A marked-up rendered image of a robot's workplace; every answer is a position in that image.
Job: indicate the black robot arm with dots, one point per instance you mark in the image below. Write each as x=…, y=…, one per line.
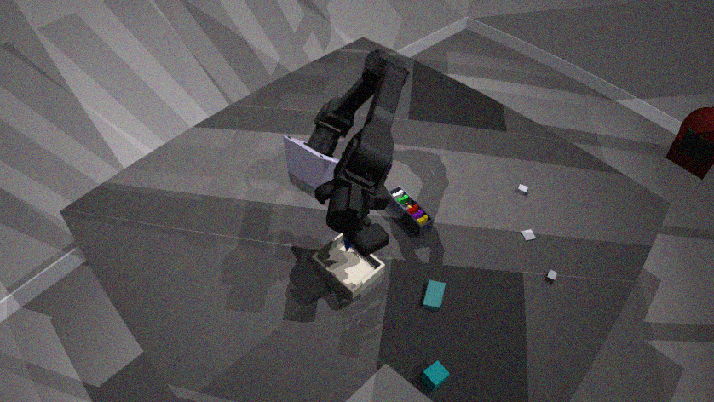
x=370, y=150

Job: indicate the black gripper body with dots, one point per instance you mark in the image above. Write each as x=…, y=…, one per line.
x=367, y=239

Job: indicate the light blue rectangular block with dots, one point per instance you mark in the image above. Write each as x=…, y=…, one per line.
x=434, y=293

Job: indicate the teal cube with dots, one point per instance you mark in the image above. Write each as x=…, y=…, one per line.
x=435, y=375

